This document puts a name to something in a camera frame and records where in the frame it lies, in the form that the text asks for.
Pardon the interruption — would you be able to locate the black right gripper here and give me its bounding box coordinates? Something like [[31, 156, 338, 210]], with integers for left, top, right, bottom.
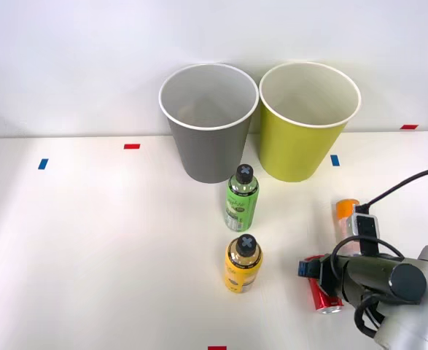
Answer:
[[296, 254, 348, 298]]

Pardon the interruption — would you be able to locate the red drink can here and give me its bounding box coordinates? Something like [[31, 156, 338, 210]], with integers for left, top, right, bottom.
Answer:
[[306, 254, 346, 316]]

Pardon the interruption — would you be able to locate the yellow label plastic bottle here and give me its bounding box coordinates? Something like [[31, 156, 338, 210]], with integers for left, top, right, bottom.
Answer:
[[223, 233, 264, 295]]

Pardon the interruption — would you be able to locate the orange and pink drink can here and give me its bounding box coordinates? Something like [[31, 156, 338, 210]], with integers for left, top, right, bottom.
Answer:
[[335, 198, 363, 257]]

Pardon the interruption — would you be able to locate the green label plastic bottle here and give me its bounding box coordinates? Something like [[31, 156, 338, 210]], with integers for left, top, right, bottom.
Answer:
[[223, 163, 261, 233]]

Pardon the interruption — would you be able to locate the yellow-green plastic waste bin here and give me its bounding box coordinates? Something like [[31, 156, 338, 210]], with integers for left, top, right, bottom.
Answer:
[[258, 61, 362, 183]]

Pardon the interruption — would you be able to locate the grey plastic waste bin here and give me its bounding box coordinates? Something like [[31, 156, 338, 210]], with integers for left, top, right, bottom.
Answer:
[[158, 63, 260, 184]]

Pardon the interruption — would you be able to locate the pale grey wrist camera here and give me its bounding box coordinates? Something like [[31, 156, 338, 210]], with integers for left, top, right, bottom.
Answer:
[[350, 213, 381, 254]]

